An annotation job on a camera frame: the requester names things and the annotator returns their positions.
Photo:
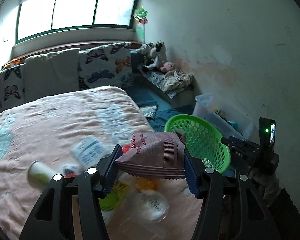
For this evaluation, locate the red snack bag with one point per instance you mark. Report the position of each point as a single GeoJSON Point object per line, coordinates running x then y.
{"type": "Point", "coordinates": [158, 155]}

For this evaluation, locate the left butterfly cushion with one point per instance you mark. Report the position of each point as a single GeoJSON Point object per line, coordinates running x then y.
{"type": "Point", "coordinates": [12, 87]}

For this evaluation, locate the colourful pinwheel toy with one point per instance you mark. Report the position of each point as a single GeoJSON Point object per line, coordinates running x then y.
{"type": "Point", "coordinates": [140, 17]}

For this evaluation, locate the grey white plush toy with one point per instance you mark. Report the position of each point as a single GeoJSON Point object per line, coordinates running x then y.
{"type": "Point", "coordinates": [145, 48]}

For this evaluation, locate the crumpled white wrapper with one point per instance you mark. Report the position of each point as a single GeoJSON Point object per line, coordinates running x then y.
{"type": "Point", "coordinates": [68, 170]}

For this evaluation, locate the pink plush toy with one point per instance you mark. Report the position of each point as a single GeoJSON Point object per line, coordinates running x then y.
{"type": "Point", "coordinates": [166, 67]}

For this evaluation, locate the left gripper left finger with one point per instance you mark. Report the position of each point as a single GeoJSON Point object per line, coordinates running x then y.
{"type": "Point", "coordinates": [107, 170]}

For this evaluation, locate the red foam fruit net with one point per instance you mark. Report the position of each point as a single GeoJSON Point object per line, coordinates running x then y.
{"type": "Point", "coordinates": [126, 148]}

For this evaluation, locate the window with green frame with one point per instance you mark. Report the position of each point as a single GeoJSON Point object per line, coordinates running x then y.
{"type": "Point", "coordinates": [40, 17]}

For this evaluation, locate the cow plush toy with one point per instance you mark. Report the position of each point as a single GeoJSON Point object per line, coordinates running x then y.
{"type": "Point", "coordinates": [158, 55]}

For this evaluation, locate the plain white cushion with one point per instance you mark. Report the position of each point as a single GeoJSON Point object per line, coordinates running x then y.
{"type": "Point", "coordinates": [51, 74]}

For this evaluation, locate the clear plastic cup lid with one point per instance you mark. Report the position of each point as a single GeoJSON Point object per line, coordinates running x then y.
{"type": "Point", "coordinates": [151, 206]}

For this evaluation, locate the yellow green drink carton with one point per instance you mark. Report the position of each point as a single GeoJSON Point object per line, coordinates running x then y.
{"type": "Point", "coordinates": [113, 200]}

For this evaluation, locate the pink quilted blanket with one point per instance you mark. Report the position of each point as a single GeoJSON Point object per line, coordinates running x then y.
{"type": "Point", "coordinates": [47, 129]}

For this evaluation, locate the butterfly cushion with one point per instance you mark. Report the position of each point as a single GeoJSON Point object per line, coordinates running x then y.
{"type": "Point", "coordinates": [107, 65]}
{"type": "Point", "coordinates": [12, 87]}

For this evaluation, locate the clear plastic storage box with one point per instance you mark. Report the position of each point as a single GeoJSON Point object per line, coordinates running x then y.
{"type": "Point", "coordinates": [228, 119]}

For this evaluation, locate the right butterfly cushion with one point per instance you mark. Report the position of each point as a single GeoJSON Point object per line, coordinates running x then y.
{"type": "Point", "coordinates": [107, 65]}

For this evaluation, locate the white blue milk carton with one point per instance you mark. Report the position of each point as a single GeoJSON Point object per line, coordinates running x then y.
{"type": "Point", "coordinates": [89, 152]}

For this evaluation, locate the crumpled beige cloth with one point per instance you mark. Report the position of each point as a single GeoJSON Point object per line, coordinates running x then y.
{"type": "Point", "coordinates": [176, 79]}

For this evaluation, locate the green plastic mesh basket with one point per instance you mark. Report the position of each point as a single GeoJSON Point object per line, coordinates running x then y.
{"type": "Point", "coordinates": [202, 140]}

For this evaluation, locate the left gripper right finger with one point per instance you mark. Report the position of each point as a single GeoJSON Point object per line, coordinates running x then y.
{"type": "Point", "coordinates": [194, 168]}

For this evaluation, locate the white green paper cup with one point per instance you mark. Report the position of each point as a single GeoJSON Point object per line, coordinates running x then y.
{"type": "Point", "coordinates": [39, 175]}

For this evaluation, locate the blue sofa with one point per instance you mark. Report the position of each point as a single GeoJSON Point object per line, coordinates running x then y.
{"type": "Point", "coordinates": [144, 92]}

